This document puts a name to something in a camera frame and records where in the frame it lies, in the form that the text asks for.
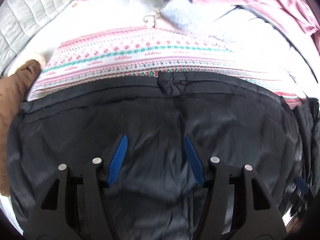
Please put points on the light blue fleece blanket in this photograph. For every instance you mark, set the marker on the light blue fleece blanket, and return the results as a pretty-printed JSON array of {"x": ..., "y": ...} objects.
[{"x": 195, "y": 17}]

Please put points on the grey quilted headboard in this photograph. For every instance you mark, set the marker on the grey quilted headboard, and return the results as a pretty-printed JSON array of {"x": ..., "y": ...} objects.
[{"x": 21, "y": 20}]

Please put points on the black quilted puffer jacket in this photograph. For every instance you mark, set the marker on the black quilted puffer jacket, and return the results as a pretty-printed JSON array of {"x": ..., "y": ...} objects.
[{"x": 263, "y": 155}]

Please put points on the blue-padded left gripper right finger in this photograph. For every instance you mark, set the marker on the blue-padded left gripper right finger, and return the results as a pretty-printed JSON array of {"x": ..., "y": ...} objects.
[{"x": 198, "y": 161}]

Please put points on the white grey bed sheet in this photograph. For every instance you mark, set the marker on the white grey bed sheet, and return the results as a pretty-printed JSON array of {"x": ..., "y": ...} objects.
[{"x": 252, "y": 36}]

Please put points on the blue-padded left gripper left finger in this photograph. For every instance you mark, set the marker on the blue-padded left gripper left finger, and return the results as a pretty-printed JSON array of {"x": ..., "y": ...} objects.
[{"x": 113, "y": 159}]

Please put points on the folded brown blanket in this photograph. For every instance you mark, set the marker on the folded brown blanket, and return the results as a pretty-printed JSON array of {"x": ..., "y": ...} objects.
[{"x": 12, "y": 94}]

